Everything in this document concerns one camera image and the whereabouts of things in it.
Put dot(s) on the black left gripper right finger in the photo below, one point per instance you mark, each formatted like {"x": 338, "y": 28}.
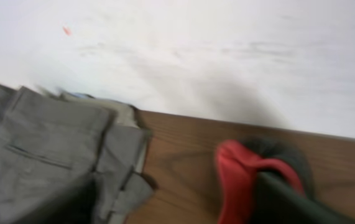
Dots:
{"x": 275, "y": 202}

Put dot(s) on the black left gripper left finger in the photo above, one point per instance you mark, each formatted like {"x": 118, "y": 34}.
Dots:
{"x": 74, "y": 205}

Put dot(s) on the black leggings with red waistband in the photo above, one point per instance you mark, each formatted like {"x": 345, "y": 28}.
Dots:
{"x": 239, "y": 162}

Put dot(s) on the folded grey trousers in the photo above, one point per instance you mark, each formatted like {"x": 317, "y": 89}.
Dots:
{"x": 48, "y": 144}

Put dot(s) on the folded beige garment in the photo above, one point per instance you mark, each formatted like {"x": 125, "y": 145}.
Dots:
{"x": 125, "y": 116}

